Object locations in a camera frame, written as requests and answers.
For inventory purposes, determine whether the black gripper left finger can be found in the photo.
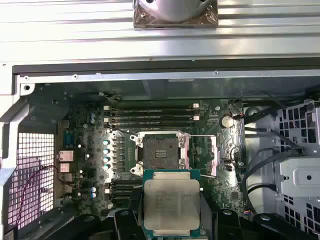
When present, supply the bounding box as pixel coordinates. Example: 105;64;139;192
59;191;145;240

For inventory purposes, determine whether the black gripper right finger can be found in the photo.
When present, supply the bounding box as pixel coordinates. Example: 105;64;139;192
199;193;300;240

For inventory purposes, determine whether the silver green CPU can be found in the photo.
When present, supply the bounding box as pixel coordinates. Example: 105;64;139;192
141;168;201;238

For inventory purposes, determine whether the thin wire locking lever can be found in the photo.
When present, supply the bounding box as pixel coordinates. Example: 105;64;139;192
129;129;191;138

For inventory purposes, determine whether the RAM slot with white clips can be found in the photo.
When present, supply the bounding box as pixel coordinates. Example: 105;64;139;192
103;114;201;124
104;186;144;196
103;102;201;111

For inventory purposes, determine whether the RAM slot with black clips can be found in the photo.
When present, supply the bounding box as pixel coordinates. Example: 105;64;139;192
109;121;196;129
109;109;196;117
109;178;145;187

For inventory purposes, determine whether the CPU socket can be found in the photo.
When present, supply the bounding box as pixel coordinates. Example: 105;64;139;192
129;130;194;177

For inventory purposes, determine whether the green motherboard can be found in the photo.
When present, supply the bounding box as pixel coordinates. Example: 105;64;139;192
57;98;246;226

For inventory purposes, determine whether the silver metal port block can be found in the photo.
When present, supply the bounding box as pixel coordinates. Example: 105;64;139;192
58;150;75;162
58;173;73;186
59;161;73;174

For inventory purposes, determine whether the silver coin battery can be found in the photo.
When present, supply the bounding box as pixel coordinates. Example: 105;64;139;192
219;114;235;129

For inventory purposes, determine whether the grey metal disk bay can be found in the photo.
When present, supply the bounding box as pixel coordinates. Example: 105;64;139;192
273;98;320;240

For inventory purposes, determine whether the blue serial port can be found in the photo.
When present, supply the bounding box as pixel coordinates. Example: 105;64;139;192
63;129;76;149

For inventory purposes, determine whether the grey metal PC case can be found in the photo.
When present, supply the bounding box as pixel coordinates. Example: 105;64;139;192
0;57;320;240

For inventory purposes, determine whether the black cable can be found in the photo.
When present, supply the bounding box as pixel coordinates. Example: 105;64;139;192
246;183;278;201
241;147;301;201
245;126;299;151

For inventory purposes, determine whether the thin red wire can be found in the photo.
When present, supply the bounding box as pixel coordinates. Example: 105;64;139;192
16;164;76;227

